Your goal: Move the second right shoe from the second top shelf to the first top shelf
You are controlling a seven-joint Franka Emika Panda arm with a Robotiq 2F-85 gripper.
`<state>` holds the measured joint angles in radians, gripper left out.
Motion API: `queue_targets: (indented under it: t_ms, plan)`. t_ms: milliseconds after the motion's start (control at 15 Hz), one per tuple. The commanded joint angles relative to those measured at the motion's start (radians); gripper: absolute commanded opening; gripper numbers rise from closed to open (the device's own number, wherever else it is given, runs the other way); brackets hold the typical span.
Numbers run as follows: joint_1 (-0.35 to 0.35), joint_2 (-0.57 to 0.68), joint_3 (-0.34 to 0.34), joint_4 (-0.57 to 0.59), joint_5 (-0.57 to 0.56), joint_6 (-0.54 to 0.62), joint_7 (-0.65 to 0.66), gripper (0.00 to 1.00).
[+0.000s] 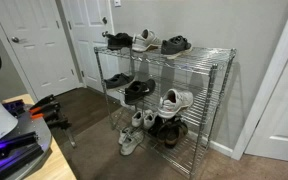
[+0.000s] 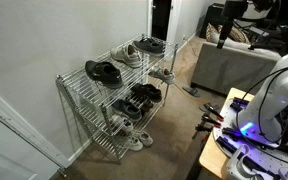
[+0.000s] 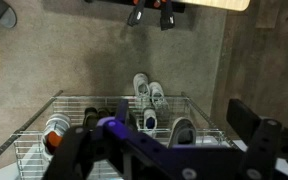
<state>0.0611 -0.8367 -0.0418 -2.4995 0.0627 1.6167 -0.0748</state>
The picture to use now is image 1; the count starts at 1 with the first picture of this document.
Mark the black sneaker white swoosh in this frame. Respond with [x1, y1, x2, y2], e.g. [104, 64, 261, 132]
[123, 78, 157, 106]

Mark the grey flat shoe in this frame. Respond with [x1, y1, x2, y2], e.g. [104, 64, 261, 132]
[103, 72, 136, 90]

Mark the black brown shoe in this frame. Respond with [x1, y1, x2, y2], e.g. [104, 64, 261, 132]
[147, 115, 167, 138]
[157, 116, 189, 150]

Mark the small white sneaker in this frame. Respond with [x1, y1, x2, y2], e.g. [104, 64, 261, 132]
[142, 110, 158, 131]
[131, 109, 146, 128]

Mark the white sneaker red lining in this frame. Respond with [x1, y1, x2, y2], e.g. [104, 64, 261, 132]
[157, 88, 195, 120]

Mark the white sneaker tan sole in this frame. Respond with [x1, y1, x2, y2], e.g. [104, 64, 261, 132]
[131, 28, 162, 53]

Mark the off-white worn sneaker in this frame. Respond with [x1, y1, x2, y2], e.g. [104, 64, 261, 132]
[119, 129, 145, 157]
[117, 125, 134, 146]

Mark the dark grey sneaker pale sole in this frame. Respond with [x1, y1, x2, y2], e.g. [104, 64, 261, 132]
[160, 35, 194, 60]

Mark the black low sneaker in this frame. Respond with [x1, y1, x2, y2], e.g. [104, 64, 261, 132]
[106, 32, 134, 51]

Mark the white panel door dark knob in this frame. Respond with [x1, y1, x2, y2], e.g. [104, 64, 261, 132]
[61, 0, 118, 94]

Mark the black clamp orange trigger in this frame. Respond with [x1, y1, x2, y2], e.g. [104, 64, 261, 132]
[28, 94, 56, 109]
[29, 101, 62, 117]
[30, 111, 77, 149]

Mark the white baseboard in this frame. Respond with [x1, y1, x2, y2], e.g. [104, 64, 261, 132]
[187, 130, 234, 158]

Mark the white panel door silver knob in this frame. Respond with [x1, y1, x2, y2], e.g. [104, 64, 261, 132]
[0, 0, 80, 101]

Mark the grey round mounting plate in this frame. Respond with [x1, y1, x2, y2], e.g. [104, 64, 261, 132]
[0, 103, 53, 180]

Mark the plain white door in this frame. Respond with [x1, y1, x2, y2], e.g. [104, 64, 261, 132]
[244, 28, 288, 165]

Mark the chrome wire shelf rack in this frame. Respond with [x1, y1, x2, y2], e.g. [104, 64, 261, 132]
[93, 44, 237, 178]

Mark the white door frame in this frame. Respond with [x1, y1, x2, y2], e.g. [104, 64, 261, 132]
[231, 0, 288, 162]

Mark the black mounting bracket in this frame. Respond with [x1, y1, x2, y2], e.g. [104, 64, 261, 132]
[2, 99, 27, 118]

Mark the black aluminium rail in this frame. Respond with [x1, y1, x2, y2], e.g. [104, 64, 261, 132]
[0, 143, 46, 180]
[0, 130, 40, 161]

